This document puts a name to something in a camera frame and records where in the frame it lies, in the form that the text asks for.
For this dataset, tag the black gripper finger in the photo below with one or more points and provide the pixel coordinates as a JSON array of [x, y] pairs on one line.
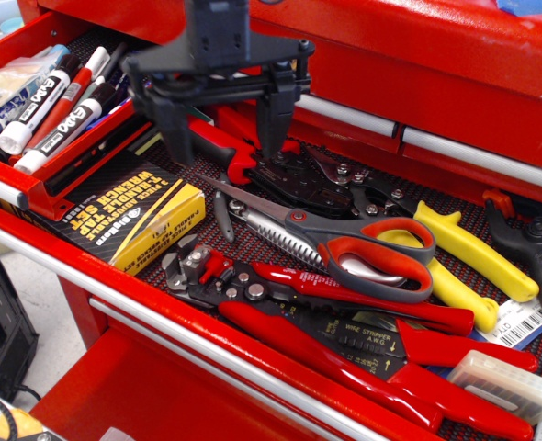
[[170, 118], [275, 121]]

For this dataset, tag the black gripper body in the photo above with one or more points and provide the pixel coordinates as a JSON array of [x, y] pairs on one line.
[[218, 58]]

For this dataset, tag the red grey handled scissors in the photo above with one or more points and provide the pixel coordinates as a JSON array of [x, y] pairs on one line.
[[334, 240]]

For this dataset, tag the small open red drawer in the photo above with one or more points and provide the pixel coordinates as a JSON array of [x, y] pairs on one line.
[[45, 192]]

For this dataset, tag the large open red drawer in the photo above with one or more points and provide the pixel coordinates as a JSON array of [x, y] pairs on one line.
[[223, 359]]

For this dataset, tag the green white eraser block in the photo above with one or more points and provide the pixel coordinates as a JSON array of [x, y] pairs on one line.
[[153, 135]]

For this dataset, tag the red black crimping tool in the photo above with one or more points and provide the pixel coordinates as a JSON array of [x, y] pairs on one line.
[[230, 140]]

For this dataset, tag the black expo marker front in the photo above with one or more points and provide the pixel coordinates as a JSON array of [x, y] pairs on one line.
[[67, 130]]

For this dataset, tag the black expo marker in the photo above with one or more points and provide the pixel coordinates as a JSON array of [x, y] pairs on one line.
[[16, 135], [67, 130]]

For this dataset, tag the dark pen box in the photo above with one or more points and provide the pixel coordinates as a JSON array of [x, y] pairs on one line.
[[116, 77]]

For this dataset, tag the red dry erase marker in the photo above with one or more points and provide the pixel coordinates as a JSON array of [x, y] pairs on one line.
[[84, 78]]

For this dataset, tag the yellow black tap wrench box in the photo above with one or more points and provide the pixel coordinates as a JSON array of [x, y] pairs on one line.
[[127, 213]]

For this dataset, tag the small grey black tool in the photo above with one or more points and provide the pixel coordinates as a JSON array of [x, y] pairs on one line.
[[222, 216]]

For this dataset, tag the black expo marker middle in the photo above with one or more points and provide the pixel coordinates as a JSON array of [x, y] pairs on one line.
[[16, 135]]

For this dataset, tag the clear plastic bag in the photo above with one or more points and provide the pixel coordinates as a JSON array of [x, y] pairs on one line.
[[24, 73]]

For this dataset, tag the silver folding saw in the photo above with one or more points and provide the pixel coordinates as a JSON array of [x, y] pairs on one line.
[[277, 235]]

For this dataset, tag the blue dry erase marker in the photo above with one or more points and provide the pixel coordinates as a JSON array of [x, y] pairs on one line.
[[11, 109]]

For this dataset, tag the red metal tool chest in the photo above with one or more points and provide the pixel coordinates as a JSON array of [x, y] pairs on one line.
[[444, 95]]

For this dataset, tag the black pliers orange tip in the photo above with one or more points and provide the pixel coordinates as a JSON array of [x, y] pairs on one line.
[[515, 225]]

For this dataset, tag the white barcode label card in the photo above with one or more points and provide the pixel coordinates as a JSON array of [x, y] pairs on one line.
[[518, 325]]

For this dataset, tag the yellow sponge object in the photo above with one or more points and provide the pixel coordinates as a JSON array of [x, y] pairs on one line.
[[26, 424]]

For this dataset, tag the clear plastic bit case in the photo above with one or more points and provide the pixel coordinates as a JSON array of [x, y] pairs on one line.
[[513, 389]]

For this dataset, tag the red automatic wire stripper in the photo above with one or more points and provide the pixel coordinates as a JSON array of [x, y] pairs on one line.
[[204, 277]]

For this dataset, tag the yellow handled tin snips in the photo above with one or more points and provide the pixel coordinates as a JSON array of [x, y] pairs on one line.
[[449, 236]]

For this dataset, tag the flat red handled wire stripper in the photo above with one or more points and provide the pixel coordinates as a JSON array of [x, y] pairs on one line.
[[389, 367]]

